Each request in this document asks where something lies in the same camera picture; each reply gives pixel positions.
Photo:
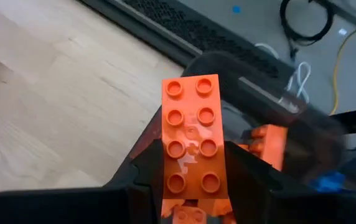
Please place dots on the blue toy brick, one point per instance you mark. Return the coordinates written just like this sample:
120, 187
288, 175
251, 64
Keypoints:
327, 182

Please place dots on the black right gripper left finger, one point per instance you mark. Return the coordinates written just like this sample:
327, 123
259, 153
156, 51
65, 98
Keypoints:
148, 174

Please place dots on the orange toy brick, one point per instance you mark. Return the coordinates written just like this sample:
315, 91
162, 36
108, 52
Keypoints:
218, 207
190, 155
190, 216
274, 146
168, 207

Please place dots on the black perforated table frame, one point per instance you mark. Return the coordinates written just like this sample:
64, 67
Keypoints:
196, 28

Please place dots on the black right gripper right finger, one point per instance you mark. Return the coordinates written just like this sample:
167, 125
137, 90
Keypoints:
246, 180

